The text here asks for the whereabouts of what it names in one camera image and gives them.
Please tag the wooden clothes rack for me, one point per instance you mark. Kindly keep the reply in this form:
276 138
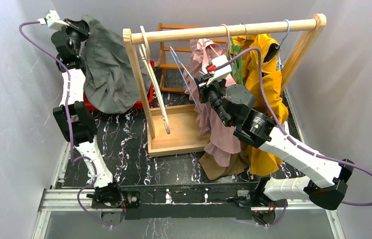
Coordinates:
184 136

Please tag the yellow skirt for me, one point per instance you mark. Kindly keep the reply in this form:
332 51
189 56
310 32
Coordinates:
262 163

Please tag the brown skirt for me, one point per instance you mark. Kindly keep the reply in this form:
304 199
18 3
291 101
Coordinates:
239 163

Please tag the beige wooden hanger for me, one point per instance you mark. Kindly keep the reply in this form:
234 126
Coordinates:
145 56

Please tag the pink skirt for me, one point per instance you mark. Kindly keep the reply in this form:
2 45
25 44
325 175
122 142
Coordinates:
222 141

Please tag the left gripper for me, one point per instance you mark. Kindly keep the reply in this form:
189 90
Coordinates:
78 25

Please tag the red plastic bin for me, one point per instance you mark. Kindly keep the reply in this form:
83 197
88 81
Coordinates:
137 105

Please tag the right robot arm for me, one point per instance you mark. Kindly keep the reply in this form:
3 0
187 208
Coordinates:
324 182

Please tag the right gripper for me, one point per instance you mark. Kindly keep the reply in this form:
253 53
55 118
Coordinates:
201 81

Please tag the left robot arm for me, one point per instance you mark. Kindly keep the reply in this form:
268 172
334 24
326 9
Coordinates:
73 118

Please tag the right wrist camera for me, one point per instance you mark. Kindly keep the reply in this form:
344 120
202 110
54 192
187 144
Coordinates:
218 69

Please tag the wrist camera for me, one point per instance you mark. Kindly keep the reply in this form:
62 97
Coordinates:
218 69
53 21

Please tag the blue wire hanger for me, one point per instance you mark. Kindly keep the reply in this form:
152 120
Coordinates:
203 114

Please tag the grey pleated skirt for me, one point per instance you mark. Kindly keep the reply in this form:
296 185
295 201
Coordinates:
110 85

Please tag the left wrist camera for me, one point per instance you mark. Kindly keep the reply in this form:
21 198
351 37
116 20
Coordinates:
53 21

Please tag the orange wooden shelf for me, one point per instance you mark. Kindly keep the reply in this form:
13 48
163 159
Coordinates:
171 79

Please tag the green hanger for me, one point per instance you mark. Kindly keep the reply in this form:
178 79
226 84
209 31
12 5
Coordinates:
234 50

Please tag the pink hanger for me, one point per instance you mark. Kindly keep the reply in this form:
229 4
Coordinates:
228 41

